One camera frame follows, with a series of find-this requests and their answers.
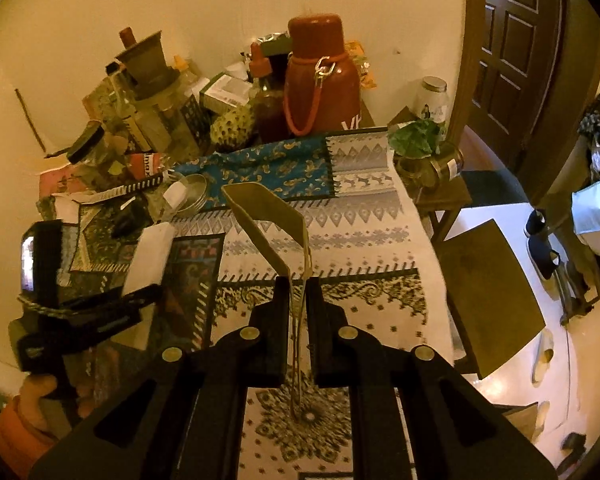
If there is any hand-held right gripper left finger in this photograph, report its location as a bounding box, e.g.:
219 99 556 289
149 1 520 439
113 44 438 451
27 276 293 480

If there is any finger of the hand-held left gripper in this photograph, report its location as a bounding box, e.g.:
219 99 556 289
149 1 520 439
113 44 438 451
80 282 163 346

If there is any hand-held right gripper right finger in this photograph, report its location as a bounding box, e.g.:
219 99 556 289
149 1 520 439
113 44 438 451
305 277 561 480

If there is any white paper tissue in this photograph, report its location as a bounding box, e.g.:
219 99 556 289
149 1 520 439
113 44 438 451
122 222 176 297

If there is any tan cardboard strip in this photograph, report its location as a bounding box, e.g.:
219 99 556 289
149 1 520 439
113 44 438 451
221 183 314 421

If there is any round metal tin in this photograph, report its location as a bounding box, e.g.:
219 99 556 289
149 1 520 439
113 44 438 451
163 174 211 217

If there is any person's left forearm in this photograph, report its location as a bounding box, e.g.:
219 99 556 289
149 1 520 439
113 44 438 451
0 395 56 467

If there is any person's left hand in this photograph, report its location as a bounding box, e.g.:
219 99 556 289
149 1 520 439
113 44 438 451
22 375 96 431

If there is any small black object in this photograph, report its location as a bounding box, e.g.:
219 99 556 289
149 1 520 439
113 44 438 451
111 200 154 239

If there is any patchwork tablecloth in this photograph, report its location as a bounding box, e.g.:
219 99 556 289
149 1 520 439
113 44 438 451
35 127 456 480

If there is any red packet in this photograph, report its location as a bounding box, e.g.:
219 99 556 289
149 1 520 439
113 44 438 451
127 152 164 181

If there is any black-lidded glass jar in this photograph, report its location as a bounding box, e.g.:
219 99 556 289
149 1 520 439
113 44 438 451
67 122 131 181

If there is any dark wooden stool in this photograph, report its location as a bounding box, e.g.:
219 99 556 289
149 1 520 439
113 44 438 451
437 220 547 382

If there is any small wooden side table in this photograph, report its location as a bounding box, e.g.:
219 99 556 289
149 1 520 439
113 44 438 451
414 175 474 242

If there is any clear glass liquor bottle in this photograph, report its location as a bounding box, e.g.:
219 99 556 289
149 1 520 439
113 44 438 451
107 62 174 154

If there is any green custard apple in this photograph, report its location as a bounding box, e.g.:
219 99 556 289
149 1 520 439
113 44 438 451
210 105 257 154

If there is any labelled glass jar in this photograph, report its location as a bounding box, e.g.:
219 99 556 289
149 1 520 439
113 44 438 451
397 147 465 187

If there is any thin wooden stick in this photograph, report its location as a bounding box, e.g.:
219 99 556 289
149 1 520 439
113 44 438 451
14 89 47 154

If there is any pale slipper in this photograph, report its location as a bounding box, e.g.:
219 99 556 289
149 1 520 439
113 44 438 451
532 400 551 432
531 329 556 386

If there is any orange-capped sauce bottle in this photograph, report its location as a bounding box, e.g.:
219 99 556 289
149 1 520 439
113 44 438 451
250 42 289 144

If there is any dark doormat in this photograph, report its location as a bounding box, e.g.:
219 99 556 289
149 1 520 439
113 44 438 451
460 170 531 206

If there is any white carton box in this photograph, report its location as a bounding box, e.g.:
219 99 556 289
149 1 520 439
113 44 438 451
200 72 254 114

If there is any black shoe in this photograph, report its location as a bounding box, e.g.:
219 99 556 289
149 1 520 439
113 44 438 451
527 237 564 282
524 210 549 239

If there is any brown ceramic vase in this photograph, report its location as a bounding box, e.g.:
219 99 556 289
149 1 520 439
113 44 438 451
115 30 182 99

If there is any red thermos flask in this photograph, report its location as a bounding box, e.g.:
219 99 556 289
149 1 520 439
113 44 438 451
284 14 362 137

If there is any glass jar with metal lid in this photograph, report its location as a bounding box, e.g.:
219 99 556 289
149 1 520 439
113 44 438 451
415 76 451 134

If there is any orange snack packet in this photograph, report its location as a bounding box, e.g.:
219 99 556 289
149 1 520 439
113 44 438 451
347 40 379 91

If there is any white face mask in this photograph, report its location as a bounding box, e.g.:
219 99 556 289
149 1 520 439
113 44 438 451
571 180 600 277

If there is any clothes rack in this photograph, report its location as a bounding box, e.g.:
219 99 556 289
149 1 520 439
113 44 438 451
550 125 600 321

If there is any brown panelled door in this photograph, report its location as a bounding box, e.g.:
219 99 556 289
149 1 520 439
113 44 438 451
467 0 567 162

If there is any wooden door frame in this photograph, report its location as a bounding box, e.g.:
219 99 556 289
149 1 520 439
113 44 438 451
450 0 600 206

